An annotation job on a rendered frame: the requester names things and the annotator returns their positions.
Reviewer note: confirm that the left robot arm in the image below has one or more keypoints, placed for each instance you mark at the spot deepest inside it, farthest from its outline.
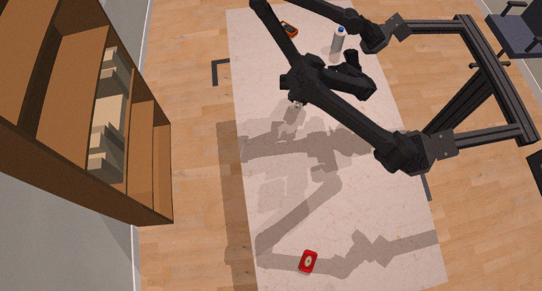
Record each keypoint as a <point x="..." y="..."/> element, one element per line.
<point x="307" y="81"/>

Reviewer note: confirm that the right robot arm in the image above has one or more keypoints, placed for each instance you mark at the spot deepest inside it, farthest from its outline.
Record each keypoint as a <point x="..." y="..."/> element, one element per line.
<point x="350" y="19"/>

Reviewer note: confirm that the red mint tin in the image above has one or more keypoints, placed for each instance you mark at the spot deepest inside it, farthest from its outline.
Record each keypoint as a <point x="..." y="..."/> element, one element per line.
<point x="308" y="261"/>

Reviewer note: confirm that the white bottle with blue cap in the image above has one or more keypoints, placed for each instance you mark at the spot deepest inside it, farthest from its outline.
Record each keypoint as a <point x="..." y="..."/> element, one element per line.
<point x="338" y="39"/>

